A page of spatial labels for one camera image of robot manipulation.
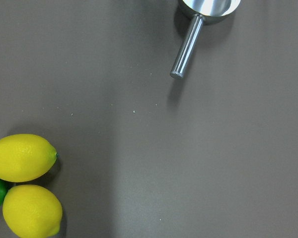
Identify steel ice scoop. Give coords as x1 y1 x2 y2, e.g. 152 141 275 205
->
170 0 241 79

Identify yellow lemon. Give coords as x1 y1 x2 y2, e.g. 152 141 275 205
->
2 184 63 238
0 134 58 182

